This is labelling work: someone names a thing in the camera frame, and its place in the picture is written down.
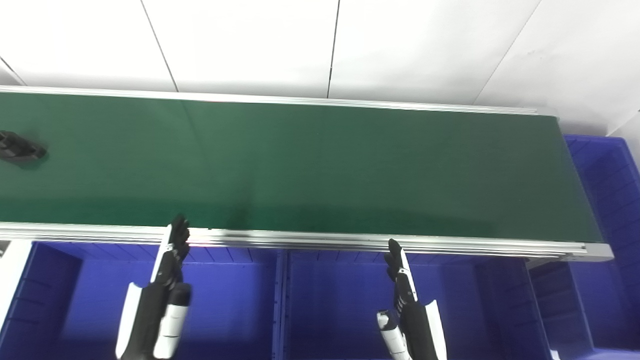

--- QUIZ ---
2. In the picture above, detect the white support post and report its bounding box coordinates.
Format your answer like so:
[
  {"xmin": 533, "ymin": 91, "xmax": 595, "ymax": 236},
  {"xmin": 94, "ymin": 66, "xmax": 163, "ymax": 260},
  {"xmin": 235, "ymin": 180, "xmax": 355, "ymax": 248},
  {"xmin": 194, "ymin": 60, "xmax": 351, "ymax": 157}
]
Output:
[{"xmin": 0, "ymin": 240, "xmax": 34, "ymax": 327}]

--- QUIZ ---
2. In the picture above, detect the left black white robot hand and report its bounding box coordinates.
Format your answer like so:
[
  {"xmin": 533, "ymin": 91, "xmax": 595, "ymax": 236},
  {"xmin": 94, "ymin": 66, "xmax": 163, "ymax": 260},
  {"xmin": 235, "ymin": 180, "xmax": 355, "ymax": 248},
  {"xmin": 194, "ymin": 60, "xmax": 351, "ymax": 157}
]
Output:
[{"xmin": 115, "ymin": 214, "xmax": 193, "ymax": 360}]

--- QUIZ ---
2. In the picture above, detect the aluminium conveyor side rail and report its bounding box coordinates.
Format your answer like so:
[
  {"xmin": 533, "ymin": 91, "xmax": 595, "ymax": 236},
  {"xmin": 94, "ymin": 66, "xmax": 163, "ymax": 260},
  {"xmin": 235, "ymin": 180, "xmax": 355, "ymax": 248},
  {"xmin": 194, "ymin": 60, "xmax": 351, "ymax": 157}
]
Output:
[
  {"xmin": 0, "ymin": 221, "xmax": 615, "ymax": 263},
  {"xmin": 0, "ymin": 85, "xmax": 539, "ymax": 116}
]

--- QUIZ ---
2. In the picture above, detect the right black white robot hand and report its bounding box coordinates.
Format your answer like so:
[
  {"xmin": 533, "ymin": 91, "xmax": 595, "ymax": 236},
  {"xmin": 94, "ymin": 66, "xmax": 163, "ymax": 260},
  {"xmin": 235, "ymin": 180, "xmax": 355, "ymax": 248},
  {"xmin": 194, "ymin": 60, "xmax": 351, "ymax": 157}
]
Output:
[{"xmin": 376, "ymin": 238, "xmax": 449, "ymax": 360}]

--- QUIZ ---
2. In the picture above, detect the black flanged machine part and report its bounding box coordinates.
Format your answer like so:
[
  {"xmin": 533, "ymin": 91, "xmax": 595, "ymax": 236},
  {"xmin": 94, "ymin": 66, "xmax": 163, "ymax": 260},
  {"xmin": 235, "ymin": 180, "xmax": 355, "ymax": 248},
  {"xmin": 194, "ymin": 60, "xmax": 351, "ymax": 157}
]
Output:
[{"xmin": 0, "ymin": 130, "xmax": 48, "ymax": 168}]

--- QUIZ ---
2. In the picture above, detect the blue plastic bin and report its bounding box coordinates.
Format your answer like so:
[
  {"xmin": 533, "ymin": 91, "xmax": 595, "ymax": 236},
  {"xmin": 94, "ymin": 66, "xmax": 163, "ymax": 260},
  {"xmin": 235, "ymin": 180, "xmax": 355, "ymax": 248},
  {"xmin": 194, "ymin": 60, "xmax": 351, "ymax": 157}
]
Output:
[
  {"xmin": 528, "ymin": 134, "xmax": 640, "ymax": 360},
  {"xmin": 0, "ymin": 240, "xmax": 287, "ymax": 360},
  {"xmin": 278, "ymin": 248, "xmax": 532, "ymax": 360}
]

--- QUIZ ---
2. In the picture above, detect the green conveyor belt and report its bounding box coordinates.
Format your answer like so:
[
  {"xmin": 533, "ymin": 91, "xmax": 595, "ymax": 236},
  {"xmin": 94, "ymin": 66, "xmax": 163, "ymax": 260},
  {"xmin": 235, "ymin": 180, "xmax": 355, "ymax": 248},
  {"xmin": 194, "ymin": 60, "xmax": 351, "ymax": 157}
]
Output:
[{"xmin": 0, "ymin": 92, "xmax": 604, "ymax": 244}]

